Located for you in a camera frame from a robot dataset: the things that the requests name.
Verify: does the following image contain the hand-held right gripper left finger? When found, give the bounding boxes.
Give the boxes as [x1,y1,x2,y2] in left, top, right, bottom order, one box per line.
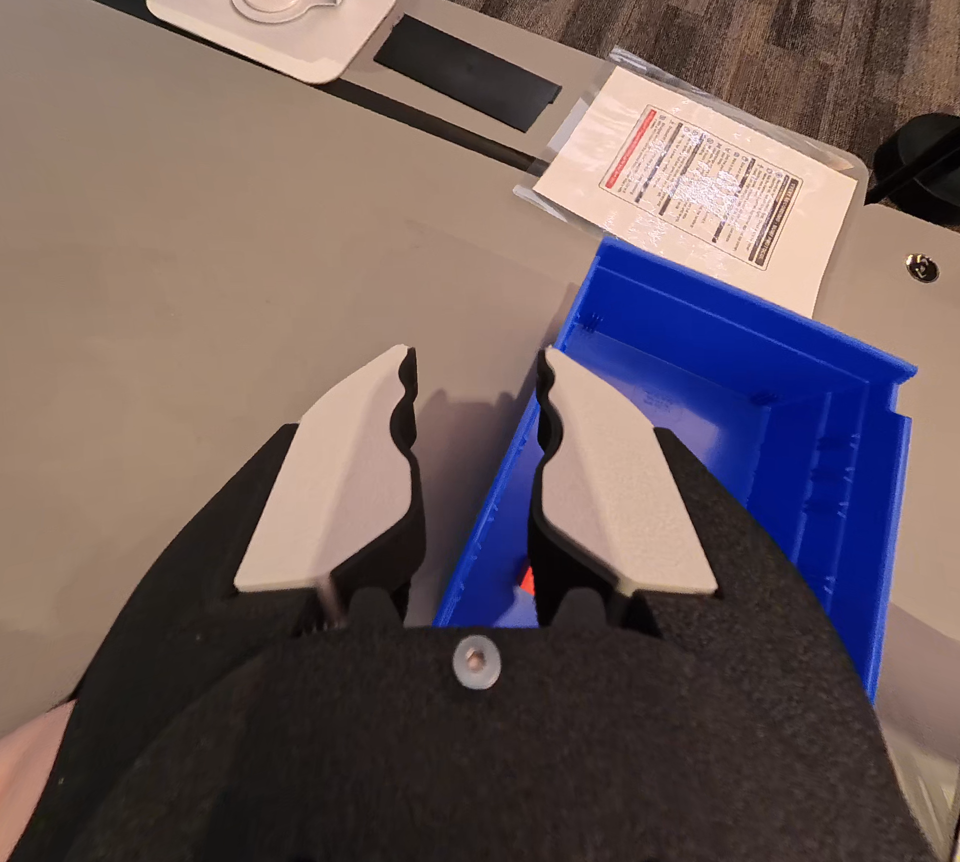
[232,345,428,625]

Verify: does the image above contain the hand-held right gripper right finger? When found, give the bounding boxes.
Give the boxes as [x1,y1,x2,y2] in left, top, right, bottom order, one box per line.
[525,347,721,623]

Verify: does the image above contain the blue plastic bin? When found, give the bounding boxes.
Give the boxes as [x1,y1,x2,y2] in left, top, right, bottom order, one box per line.
[433,236,918,706]

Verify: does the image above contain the paper in plastic sleeve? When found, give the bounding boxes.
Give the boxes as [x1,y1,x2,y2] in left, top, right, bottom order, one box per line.
[513,48,871,319]

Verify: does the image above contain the person's pink clothing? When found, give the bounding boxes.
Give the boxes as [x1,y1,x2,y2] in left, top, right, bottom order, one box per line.
[0,701,76,848]

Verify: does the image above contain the black round floor base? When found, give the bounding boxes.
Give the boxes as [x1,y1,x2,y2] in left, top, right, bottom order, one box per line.
[870,112,960,229]

